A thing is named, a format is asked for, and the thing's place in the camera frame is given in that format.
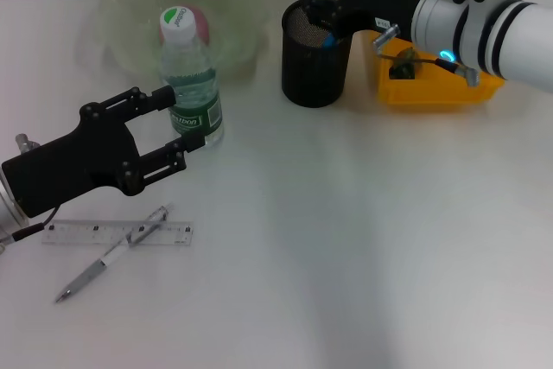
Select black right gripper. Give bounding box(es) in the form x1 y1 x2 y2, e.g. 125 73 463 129
297 0 429 37

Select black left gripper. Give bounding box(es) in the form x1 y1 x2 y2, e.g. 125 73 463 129
2 86 205 219

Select clear green-label water bottle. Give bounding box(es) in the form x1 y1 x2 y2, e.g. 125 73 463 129
156 5 226 150

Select light blue scissors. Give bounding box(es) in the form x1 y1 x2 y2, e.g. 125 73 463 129
321 30 345 51

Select green plastic wrapper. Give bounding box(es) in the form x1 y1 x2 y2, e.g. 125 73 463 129
388 46 423 81

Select pink peach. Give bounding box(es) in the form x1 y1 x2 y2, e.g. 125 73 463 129
158 8 212 47

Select clear plastic ruler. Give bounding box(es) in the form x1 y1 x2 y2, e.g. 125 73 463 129
40 218 194 248

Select black mesh pen holder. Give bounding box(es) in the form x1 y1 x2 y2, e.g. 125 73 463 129
280 0 358 109

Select translucent green fruit bowl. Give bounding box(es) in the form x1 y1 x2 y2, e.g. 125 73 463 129
77 0 270 99

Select silver white pen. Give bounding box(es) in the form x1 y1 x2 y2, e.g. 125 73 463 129
53 202 174 305

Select yellow plastic bin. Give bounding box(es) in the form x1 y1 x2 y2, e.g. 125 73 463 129
366 0 507 105

